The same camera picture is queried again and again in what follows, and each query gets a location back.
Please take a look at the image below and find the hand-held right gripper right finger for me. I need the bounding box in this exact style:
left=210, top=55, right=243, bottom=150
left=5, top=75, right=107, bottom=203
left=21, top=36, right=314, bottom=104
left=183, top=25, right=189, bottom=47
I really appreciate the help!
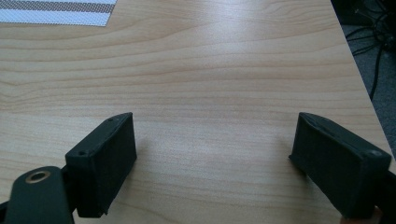
left=288, top=112, right=392, bottom=219

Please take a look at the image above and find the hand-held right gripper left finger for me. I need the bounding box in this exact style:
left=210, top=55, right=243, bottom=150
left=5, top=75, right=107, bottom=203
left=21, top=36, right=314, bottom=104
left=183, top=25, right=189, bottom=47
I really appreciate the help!
left=64, top=112, right=138, bottom=218

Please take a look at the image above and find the white grey striped woven mat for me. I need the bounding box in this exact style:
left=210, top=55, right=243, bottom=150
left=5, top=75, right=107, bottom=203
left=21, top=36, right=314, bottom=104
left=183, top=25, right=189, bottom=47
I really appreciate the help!
left=0, top=0, right=119, bottom=28

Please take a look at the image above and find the black cable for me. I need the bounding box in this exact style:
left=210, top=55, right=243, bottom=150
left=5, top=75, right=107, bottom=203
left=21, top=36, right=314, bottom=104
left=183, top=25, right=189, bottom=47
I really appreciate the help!
left=369, top=46, right=386, bottom=102

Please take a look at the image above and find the tangle of black cables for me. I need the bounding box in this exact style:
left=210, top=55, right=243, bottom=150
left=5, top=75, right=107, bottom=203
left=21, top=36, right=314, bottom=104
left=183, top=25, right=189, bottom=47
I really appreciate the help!
left=330, top=0, right=396, bottom=58

